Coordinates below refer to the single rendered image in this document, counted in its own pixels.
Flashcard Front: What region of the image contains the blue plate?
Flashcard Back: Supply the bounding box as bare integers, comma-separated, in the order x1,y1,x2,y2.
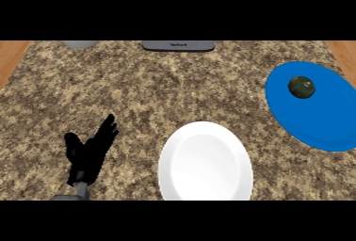
265,60,356,153

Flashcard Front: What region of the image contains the pale grey appliance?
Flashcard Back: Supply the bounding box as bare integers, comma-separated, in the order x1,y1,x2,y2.
61,40,101,50

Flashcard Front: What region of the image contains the white plate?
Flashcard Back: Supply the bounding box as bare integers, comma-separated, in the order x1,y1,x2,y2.
157,120,255,201

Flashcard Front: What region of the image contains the dark grey appliance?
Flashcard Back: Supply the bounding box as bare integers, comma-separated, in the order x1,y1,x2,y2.
141,40,218,53

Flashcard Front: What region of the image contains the dark green squash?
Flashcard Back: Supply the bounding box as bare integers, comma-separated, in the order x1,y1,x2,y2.
289,75,318,100

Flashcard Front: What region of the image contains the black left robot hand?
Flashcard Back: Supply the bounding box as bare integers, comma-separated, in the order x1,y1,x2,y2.
63,113,122,188

